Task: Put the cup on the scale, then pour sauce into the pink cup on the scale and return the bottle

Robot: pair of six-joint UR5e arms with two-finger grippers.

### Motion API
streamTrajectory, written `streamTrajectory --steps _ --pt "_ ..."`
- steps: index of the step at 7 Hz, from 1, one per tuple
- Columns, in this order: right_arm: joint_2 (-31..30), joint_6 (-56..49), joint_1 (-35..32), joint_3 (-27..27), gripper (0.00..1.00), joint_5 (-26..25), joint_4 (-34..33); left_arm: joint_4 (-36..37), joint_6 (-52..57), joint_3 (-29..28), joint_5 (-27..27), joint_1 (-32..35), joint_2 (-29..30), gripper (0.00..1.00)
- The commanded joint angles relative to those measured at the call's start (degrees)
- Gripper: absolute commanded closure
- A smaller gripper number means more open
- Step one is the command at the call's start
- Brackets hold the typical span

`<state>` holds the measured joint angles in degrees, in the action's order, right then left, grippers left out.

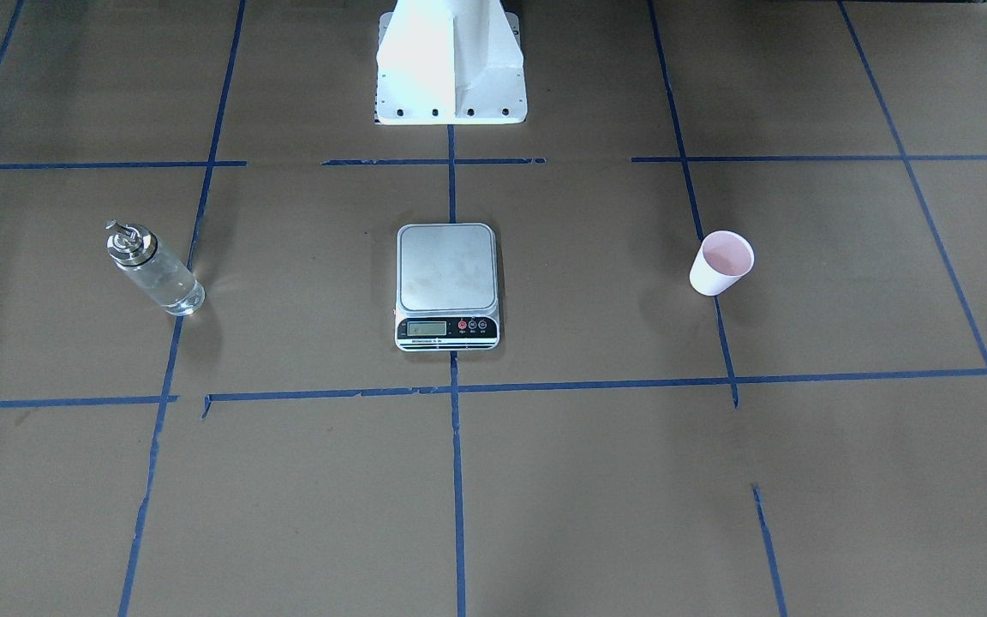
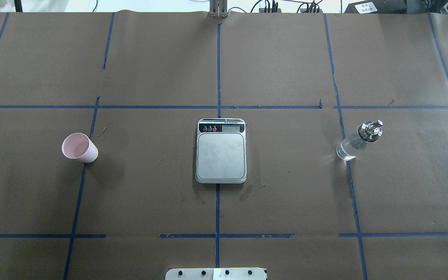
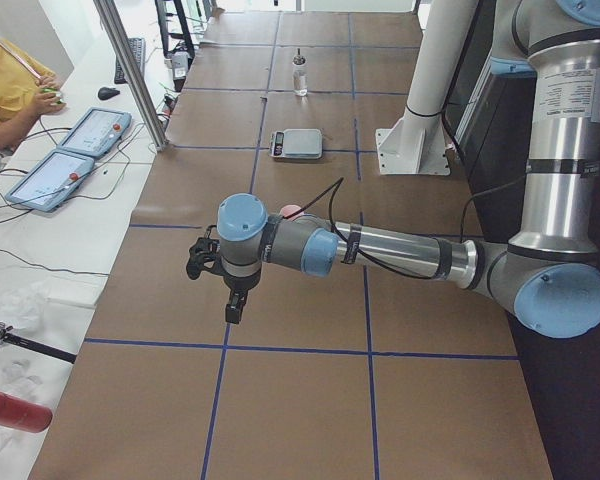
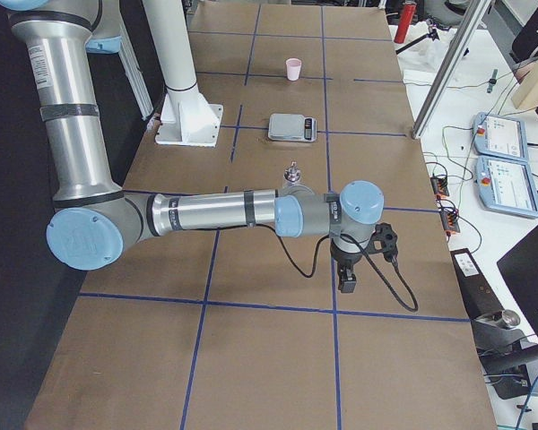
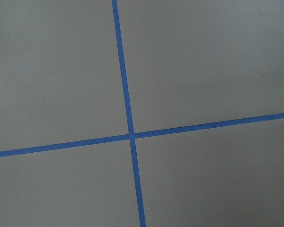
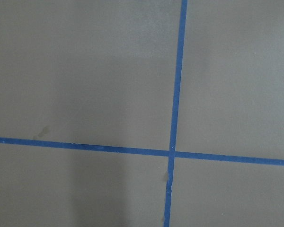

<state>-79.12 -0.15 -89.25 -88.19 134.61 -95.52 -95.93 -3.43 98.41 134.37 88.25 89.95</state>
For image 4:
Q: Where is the lower orange terminal block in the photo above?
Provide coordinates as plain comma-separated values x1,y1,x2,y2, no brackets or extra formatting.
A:
439,207,460,237

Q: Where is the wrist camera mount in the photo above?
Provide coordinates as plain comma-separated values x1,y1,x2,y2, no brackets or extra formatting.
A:
366,222,398,267

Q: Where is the aluminium frame post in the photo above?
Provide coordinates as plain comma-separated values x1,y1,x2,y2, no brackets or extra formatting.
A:
412,0,492,139

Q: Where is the orange terminal block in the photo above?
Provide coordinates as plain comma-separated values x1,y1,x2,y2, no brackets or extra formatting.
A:
439,207,460,237
430,175,449,198

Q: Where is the silver digital kitchen scale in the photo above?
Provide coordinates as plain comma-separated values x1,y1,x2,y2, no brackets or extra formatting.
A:
268,113,317,142

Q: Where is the upper orange terminal block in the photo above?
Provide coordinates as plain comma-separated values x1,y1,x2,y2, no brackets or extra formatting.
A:
430,175,449,198

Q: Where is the lower teach pendant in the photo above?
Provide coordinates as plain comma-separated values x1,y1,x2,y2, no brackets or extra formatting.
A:
475,156,538,219

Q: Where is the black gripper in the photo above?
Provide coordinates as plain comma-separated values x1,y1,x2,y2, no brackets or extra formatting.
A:
330,238,364,293

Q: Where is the red fire extinguisher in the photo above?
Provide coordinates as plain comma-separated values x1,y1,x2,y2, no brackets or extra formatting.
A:
394,0,417,44

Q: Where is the black monitor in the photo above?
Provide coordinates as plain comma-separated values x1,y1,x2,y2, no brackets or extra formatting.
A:
497,225,538,335

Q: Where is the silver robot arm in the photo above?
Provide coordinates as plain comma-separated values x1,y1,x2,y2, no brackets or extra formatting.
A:
4,1,396,293

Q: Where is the silver metal knob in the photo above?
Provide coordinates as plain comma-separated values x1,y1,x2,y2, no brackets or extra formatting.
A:
497,309,521,330

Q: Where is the clear glass sauce bottle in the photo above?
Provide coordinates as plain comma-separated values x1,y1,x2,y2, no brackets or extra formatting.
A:
283,160,301,187

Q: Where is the teach pendant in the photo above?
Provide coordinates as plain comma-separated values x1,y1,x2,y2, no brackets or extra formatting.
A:
475,156,538,219
473,112,529,161

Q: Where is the upper teach pendant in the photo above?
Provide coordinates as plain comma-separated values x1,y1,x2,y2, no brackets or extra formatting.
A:
473,112,529,161

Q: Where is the black box with label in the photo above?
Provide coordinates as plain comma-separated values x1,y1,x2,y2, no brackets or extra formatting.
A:
450,248,504,320

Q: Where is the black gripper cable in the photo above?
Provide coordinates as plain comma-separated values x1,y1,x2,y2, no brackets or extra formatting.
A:
250,221,419,313

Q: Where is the pink plastic cup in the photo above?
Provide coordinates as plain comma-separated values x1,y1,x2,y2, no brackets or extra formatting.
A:
285,57,302,82

